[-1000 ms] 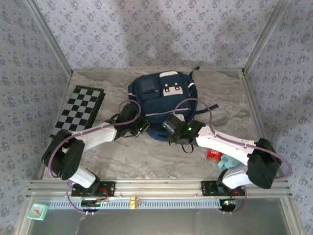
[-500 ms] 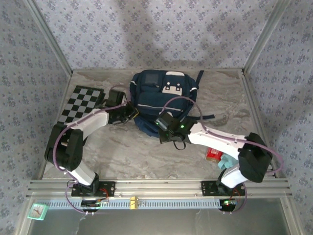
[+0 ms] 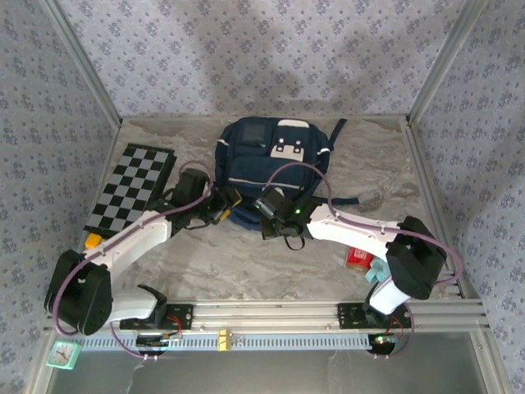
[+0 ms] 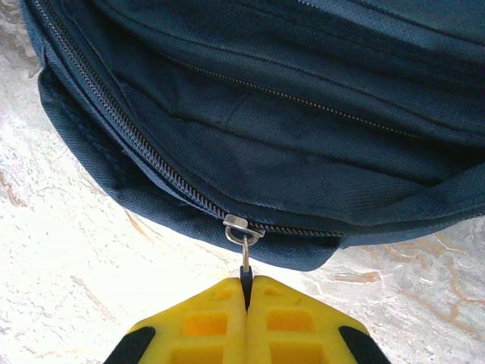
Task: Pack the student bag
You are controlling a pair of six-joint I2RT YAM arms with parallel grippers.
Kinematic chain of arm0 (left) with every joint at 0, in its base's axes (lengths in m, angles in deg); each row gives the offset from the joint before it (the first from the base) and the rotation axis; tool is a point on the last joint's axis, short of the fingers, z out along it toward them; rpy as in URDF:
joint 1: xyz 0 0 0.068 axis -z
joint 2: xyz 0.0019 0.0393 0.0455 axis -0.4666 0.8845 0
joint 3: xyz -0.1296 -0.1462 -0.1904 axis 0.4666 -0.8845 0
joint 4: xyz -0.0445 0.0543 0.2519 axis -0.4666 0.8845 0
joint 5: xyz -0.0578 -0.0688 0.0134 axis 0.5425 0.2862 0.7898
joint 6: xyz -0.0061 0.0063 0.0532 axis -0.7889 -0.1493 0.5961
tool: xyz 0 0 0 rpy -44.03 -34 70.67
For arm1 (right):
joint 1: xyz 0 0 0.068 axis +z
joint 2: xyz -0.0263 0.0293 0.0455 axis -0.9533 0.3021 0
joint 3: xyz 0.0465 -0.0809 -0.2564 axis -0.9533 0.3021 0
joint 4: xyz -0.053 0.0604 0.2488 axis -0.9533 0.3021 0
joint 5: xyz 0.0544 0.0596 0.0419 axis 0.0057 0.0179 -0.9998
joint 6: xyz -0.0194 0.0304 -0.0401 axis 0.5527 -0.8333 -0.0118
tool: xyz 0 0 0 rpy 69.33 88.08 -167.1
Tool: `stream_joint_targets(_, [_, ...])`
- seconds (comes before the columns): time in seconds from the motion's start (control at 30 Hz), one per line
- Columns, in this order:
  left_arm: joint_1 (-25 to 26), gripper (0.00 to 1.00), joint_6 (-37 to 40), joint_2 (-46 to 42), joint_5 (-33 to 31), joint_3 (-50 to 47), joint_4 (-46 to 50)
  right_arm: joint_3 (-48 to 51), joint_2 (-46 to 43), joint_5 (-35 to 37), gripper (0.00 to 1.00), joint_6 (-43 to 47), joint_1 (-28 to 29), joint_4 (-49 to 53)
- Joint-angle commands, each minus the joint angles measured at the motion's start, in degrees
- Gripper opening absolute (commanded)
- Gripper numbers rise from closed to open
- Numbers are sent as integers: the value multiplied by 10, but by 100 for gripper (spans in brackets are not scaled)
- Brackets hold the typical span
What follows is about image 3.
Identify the black grey folding chessboard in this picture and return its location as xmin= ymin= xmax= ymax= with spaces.
xmin=83 ymin=142 xmax=178 ymax=239

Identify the aluminium mounting rail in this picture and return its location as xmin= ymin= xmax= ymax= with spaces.
xmin=44 ymin=300 xmax=491 ymax=332

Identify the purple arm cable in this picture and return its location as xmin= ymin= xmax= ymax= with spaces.
xmin=52 ymin=162 xmax=215 ymax=362
xmin=266 ymin=162 xmax=464 ymax=362

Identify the aluminium side rail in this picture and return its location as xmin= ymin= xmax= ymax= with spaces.
xmin=404 ymin=118 xmax=481 ymax=303
xmin=52 ymin=118 xmax=124 ymax=305

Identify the grey slotted cable duct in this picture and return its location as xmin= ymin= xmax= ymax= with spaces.
xmin=77 ymin=332 xmax=377 ymax=352

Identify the navy blue student backpack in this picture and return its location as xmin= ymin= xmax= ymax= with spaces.
xmin=213 ymin=116 xmax=361 ymax=241

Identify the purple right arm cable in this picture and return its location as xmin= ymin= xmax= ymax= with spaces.
xmin=266 ymin=162 xmax=464 ymax=362

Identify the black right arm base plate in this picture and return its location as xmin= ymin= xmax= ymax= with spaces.
xmin=336 ymin=303 xmax=413 ymax=329

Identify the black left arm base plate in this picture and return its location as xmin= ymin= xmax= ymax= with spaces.
xmin=119 ymin=304 xmax=194 ymax=330

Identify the small circuit board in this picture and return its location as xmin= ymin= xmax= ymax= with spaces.
xmin=136 ymin=332 xmax=184 ymax=350
xmin=368 ymin=333 xmax=399 ymax=354

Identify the mint green square clock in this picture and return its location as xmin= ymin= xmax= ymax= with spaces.
xmin=45 ymin=339 xmax=83 ymax=370

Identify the grey metal panel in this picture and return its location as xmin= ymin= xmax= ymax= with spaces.
xmin=43 ymin=348 xmax=491 ymax=394

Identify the red cardboard box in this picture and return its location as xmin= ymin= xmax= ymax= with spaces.
xmin=345 ymin=245 xmax=375 ymax=273

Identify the teal cloth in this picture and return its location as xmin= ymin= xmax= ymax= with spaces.
xmin=364 ymin=258 xmax=390 ymax=285

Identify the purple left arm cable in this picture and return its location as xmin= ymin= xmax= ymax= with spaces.
xmin=52 ymin=162 xmax=215 ymax=362

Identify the aluminium frame post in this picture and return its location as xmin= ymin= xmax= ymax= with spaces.
xmin=40 ymin=0 xmax=123 ymax=126
xmin=405 ymin=0 xmax=489 ymax=126

